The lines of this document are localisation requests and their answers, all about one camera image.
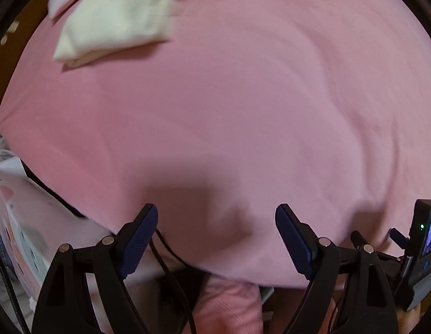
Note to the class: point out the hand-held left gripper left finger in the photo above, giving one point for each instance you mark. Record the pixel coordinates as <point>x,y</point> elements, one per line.
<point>138,240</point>

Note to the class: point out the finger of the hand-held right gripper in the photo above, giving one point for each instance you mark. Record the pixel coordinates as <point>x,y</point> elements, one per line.
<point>356,236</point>
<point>398,236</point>

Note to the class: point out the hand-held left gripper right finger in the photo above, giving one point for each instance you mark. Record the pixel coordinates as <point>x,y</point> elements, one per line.
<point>293,240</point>

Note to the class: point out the white fluffy cardigan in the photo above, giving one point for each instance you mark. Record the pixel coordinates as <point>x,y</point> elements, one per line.
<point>114,17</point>

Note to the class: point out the person's pink pants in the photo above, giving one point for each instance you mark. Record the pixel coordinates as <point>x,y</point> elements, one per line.
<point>229,309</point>

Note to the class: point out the white printed bag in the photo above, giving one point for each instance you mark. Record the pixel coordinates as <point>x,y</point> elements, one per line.
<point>20,222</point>

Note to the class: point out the pink plush bed blanket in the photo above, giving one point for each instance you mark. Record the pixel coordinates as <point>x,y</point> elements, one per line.
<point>236,111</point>

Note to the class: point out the brown wooden headboard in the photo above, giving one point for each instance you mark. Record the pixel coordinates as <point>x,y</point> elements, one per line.
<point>4,66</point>

